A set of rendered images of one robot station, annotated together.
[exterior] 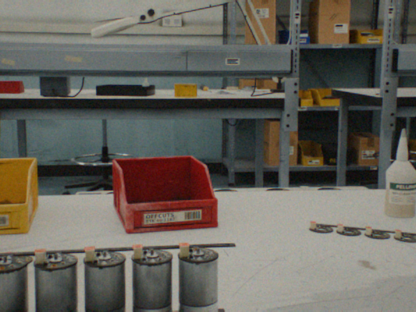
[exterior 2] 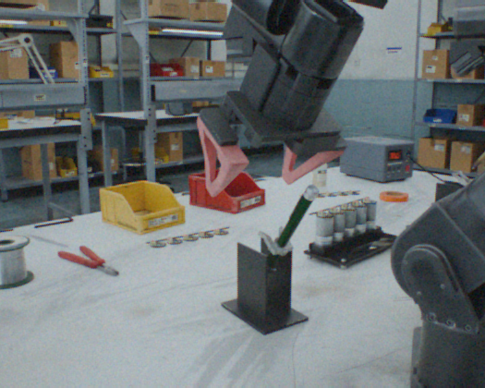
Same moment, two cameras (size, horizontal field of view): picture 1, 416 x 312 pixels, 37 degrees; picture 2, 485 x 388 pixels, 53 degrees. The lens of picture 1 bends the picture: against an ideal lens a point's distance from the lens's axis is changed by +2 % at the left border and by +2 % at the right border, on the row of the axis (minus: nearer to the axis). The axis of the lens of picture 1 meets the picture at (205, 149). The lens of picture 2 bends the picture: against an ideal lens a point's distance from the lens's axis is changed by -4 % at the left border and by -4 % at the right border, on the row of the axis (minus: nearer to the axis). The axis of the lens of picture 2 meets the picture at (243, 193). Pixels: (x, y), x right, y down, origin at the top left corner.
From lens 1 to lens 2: 63 cm
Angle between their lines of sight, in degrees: 36
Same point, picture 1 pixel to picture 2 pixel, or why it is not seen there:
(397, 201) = (321, 179)
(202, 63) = (15, 100)
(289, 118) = (86, 139)
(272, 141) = (35, 160)
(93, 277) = (351, 214)
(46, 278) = (341, 217)
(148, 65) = not seen: outside the picture
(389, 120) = (152, 135)
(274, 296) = not seen: hidden behind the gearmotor
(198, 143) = not seen: outside the picture
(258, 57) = (59, 93)
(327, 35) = (70, 70)
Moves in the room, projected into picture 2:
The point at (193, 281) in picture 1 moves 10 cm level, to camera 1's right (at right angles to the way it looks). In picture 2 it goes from (373, 211) to (411, 201)
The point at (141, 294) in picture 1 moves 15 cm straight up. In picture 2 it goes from (361, 219) to (366, 117)
